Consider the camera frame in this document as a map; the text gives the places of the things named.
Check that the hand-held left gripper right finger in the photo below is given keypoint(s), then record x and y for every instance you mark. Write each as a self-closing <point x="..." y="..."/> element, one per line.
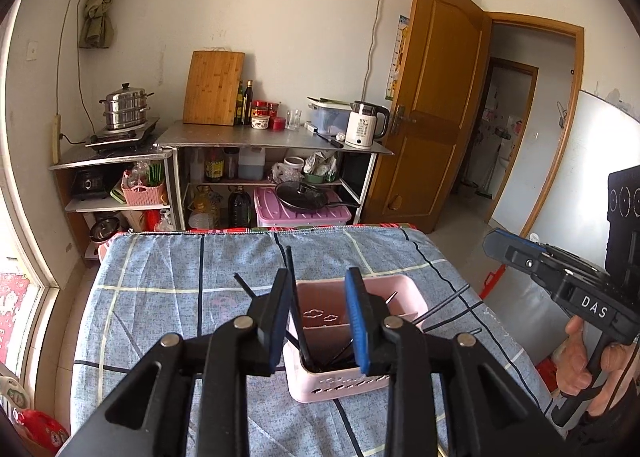
<point x="357" y="317"/>

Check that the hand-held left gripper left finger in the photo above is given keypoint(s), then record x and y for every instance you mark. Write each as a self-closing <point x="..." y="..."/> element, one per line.
<point x="277" y="347"/>

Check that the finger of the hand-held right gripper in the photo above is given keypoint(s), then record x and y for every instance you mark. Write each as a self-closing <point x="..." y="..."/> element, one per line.
<point x="500" y="243"/>

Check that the pink plastic basket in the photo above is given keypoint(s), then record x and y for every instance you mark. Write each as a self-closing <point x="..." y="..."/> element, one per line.
<point x="345" y="387"/>

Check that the person's right hand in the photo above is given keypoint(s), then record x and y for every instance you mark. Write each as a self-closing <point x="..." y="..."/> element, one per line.
<point x="574" y="367"/>

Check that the silver refrigerator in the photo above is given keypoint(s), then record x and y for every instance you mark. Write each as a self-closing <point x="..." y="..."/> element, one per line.
<point x="575" y="162"/>

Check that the blue plaid tablecloth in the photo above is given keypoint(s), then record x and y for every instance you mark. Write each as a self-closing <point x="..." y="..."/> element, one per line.
<point x="165" y="317"/>

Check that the black frying pan with lid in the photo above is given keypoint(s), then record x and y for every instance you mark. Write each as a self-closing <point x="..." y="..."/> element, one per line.
<point x="302" y="194"/>

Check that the pink storage box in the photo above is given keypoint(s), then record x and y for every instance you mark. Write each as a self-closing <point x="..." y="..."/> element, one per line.
<point x="270" y="211"/>

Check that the dark oil bottle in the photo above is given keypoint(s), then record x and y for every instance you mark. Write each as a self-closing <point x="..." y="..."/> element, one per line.
<point x="240" y="207"/>

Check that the yellow oil bottle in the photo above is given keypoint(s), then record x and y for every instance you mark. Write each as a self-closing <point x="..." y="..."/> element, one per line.
<point x="202" y="209"/>

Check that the white plastic bag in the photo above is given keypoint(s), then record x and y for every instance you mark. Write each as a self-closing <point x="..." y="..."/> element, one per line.
<point x="320" y="164"/>

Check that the white mug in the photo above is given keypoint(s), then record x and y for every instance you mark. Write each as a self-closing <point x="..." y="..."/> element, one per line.
<point x="292" y="168"/>

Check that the wooden door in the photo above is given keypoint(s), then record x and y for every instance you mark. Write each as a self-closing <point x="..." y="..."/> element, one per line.
<point x="430" y="87"/>

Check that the red package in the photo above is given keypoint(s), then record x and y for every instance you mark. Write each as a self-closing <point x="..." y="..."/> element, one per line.
<point x="150" y="220"/>

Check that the white electric kettle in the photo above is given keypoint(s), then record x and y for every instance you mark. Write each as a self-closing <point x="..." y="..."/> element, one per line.
<point x="362" y="127"/>

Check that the white plastic jug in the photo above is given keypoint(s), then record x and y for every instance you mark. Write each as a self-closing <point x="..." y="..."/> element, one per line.
<point x="251" y="164"/>

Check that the dark jar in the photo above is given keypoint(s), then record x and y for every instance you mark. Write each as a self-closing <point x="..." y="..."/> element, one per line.
<point x="231" y="164"/>

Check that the red label sauce bottle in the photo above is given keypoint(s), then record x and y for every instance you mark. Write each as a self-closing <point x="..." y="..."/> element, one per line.
<point x="214" y="166"/>

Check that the water filter pitcher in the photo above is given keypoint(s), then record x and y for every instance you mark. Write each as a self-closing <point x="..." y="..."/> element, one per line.
<point x="325" y="119"/>

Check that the small pink woven basket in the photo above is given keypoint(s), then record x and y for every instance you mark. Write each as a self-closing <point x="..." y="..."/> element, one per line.
<point x="142" y="194"/>

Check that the clear drinking glass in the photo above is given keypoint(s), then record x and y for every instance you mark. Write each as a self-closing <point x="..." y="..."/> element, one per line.
<point x="295" y="120"/>

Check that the steel kitchen table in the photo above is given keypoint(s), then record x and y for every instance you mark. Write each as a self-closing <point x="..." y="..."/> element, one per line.
<point x="250" y="139"/>

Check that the red cup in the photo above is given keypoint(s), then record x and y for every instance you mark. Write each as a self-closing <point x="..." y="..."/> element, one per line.
<point x="278" y="124"/>

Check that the silver pot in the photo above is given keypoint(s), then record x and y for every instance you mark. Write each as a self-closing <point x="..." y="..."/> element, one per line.
<point x="104" y="229"/>

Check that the white jar red lid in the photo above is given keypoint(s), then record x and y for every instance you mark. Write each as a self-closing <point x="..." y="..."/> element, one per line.
<point x="260" y="119"/>

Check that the soy sauce bottle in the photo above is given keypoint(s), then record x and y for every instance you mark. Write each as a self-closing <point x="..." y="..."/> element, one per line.
<point x="248" y="104"/>

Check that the dark glass bottle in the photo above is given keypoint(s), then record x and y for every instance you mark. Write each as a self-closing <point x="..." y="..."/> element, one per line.
<point x="240" y="104"/>

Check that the red plastic bag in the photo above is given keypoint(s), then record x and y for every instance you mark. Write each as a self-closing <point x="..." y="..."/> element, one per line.
<point x="42" y="429"/>

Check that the black kitchen appliance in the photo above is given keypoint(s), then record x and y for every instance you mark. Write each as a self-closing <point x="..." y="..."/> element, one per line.
<point x="87" y="184"/>

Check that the black induction cooker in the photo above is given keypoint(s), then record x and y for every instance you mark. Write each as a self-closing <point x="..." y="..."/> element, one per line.
<point x="125" y="138"/>

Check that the bamboo cutting board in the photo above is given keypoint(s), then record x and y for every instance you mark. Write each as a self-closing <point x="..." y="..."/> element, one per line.
<point x="212" y="87"/>

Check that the low steel rack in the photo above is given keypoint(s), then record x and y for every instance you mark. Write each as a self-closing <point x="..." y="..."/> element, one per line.
<point x="67" y="160"/>

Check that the steel steamer pot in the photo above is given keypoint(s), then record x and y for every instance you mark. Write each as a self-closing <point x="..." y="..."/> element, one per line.
<point x="125" y="109"/>

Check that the window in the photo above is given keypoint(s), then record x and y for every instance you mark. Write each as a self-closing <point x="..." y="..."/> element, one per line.
<point x="15" y="237"/>

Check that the beige power strip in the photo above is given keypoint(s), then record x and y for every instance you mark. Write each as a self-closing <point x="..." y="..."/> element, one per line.
<point x="56" y="137"/>

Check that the wall poster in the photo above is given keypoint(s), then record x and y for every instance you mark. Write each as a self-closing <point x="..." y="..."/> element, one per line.
<point x="397" y="62"/>

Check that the white wall switch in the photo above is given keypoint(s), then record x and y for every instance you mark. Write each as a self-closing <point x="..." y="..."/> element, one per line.
<point x="32" y="50"/>

